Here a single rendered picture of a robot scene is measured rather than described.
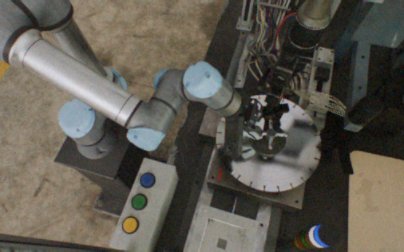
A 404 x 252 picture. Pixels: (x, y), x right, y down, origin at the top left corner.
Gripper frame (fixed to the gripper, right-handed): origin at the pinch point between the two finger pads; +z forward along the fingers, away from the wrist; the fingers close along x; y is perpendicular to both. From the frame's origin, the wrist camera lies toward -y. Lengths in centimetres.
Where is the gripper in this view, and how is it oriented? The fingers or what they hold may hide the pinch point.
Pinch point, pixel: (257, 138)
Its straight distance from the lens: 91.6
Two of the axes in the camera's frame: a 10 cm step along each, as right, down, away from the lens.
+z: 5.4, 3.7, 7.6
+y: 3.3, -9.2, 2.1
